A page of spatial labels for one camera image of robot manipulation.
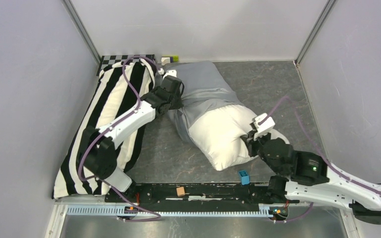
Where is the grey pillowcase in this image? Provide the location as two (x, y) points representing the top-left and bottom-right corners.
(164, 61), (242, 143)

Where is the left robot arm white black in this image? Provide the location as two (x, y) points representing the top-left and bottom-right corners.
(77, 75), (184, 202)

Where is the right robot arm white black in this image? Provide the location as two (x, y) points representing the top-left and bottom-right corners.
(241, 131), (381, 225)

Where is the black white striped pillow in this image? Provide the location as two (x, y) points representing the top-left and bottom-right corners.
(52, 57), (158, 200)

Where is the blue small box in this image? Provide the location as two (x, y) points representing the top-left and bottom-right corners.
(238, 170), (250, 185)

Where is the white yellow-green small block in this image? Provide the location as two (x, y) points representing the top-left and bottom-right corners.
(161, 55), (179, 65)

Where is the checkerboard calibration board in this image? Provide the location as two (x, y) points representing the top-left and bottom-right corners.
(96, 54), (157, 76)

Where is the orange small cube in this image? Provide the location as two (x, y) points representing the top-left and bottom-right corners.
(176, 186), (186, 197)

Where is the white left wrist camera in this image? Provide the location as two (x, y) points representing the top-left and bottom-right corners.
(158, 68), (177, 80)

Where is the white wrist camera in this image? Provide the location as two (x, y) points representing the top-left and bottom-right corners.
(158, 68), (177, 80)
(251, 113), (275, 139)

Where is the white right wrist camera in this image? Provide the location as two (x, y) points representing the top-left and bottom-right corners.
(251, 113), (275, 139)

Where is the white toothed rail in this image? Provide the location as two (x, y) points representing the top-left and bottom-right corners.
(66, 203), (277, 218)

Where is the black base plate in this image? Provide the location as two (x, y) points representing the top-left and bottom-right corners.
(124, 182), (287, 212)

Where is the left aluminium corner post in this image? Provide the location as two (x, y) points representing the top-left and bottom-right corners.
(62, 0), (101, 64)

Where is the aluminium corner post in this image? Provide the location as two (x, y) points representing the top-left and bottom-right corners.
(294, 0), (337, 67)
(62, 0), (101, 64)

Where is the right aluminium corner post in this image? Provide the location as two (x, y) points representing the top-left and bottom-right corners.
(294, 0), (337, 67)

